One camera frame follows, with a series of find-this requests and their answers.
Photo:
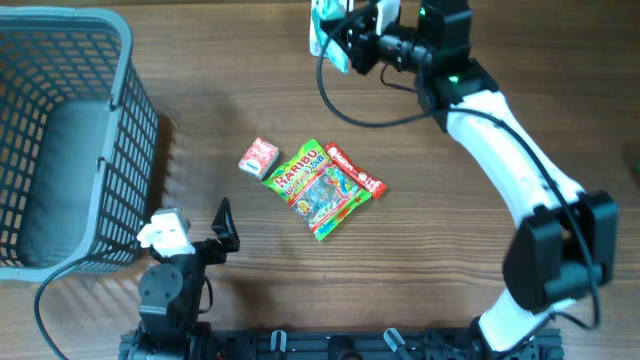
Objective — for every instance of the small red white box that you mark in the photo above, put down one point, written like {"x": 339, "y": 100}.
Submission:
{"x": 259, "y": 158}

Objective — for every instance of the mint Zappy wipes pack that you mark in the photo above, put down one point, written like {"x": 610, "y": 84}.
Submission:
{"x": 333, "y": 52}

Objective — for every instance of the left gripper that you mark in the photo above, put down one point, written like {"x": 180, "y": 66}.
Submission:
{"x": 222, "y": 226}

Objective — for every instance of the white barcode scanner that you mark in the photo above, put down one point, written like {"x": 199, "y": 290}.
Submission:
{"x": 320, "y": 10}

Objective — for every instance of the red Nescafe coffee stick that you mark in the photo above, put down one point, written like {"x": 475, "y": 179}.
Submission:
{"x": 373, "y": 185}

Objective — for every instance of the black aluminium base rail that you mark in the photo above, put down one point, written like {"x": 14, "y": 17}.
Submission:
{"x": 350, "y": 345}

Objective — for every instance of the green Haribo gummy bag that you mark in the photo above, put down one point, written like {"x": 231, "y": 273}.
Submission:
{"x": 316, "y": 189}

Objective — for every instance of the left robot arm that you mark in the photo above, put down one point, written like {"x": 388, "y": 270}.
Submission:
{"x": 171, "y": 290}

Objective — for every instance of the grey plastic mesh basket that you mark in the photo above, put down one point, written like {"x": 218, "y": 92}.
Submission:
{"x": 78, "y": 141}

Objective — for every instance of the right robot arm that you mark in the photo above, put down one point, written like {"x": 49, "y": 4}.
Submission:
{"x": 564, "y": 243}

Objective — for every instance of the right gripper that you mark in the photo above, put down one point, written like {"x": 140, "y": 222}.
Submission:
{"x": 364, "y": 39}

